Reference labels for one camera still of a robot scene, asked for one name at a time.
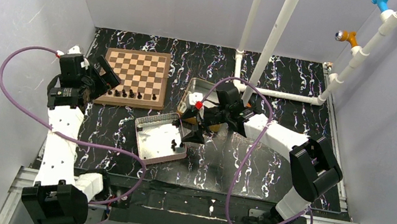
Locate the wooden chess board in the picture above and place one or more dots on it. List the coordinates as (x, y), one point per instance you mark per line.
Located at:
(145, 72)

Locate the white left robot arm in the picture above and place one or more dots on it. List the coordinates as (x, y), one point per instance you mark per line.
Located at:
(57, 197)

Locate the white PVC pipe frame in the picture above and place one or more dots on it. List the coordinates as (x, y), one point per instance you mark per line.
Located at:
(313, 49)

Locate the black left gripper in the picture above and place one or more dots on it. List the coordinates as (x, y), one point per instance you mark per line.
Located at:
(103, 77)

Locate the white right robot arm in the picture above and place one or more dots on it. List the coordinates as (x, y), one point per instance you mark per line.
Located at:
(314, 167)

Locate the pink-rimmed silver tin tray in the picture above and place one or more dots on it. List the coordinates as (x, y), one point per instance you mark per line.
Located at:
(154, 138)

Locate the black chess bishop piece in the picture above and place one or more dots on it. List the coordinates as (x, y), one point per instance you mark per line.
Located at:
(173, 145)

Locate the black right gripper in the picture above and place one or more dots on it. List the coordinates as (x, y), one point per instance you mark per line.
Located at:
(202, 117)

